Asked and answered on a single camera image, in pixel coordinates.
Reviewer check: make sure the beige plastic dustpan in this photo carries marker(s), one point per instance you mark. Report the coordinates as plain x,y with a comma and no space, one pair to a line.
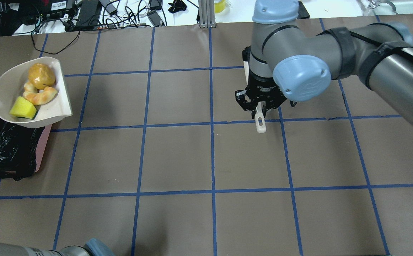
11,87

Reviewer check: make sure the beige hand brush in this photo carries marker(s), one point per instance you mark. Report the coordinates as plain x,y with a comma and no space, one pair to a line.
260,121

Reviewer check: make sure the yellow toy potato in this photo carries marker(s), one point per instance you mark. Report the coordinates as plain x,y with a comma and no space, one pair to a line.
41,76

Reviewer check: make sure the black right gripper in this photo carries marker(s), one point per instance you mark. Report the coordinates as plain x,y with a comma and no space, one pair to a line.
262,85

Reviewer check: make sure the toy croissant bread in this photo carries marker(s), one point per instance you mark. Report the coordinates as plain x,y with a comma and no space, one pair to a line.
38,97

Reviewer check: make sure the black power brick top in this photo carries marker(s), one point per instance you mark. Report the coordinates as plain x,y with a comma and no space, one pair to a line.
88,13

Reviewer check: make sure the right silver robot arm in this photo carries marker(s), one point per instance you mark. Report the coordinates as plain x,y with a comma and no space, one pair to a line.
284,64

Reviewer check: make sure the yellow tape roll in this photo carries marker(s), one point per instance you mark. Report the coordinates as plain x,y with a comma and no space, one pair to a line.
221,6

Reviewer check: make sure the black lined trash bin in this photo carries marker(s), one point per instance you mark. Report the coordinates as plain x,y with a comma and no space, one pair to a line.
18,146

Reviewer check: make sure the aluminium frame post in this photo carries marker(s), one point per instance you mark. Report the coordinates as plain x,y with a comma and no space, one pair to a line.
206,13

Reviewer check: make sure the yellow sponge piece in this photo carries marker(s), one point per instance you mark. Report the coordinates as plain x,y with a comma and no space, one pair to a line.
23,108

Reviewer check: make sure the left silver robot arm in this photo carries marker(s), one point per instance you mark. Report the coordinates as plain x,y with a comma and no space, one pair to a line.
93,247

